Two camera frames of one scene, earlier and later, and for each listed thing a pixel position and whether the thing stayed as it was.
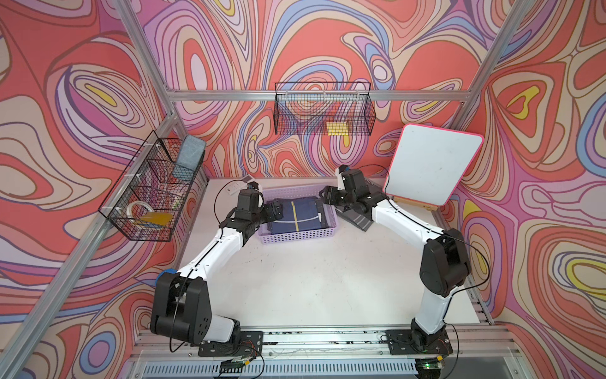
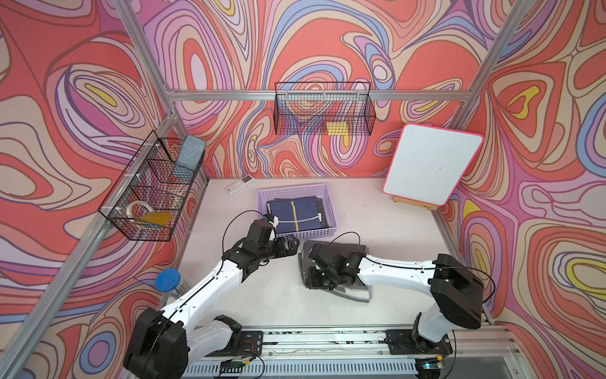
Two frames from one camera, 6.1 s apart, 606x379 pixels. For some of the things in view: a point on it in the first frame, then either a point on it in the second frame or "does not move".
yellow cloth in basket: (164, 219) does not move
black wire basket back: (323, 109) does not move
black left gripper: (276, 209) to (291, 248)
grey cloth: (360, 220) to (357, 290)
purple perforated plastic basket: (266, 236) does not move
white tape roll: (134, 203) does not move
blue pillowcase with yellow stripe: (299, 214) does not move
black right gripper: (329, 197) to (313, 282)
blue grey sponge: (190, 153) does not move
